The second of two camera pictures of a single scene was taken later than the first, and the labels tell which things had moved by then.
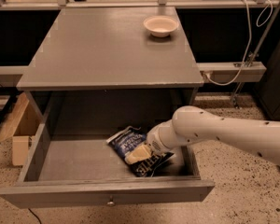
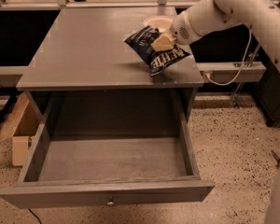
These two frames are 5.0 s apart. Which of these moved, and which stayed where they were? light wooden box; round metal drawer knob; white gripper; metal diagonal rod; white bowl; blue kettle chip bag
Moved: white gripper; blue kettle chip bag
Stayed: round metal drawer knob; metal diagonal rod; light wooden box; white bowl
